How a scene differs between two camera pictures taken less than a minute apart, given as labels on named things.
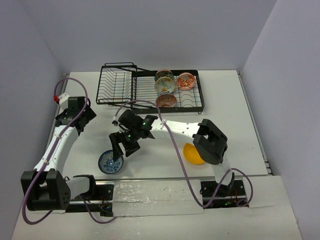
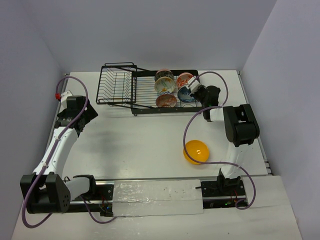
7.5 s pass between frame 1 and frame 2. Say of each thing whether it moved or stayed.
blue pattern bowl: moved
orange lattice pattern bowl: stayed
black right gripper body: moved
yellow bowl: stayed
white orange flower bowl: stayed
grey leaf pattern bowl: stayed
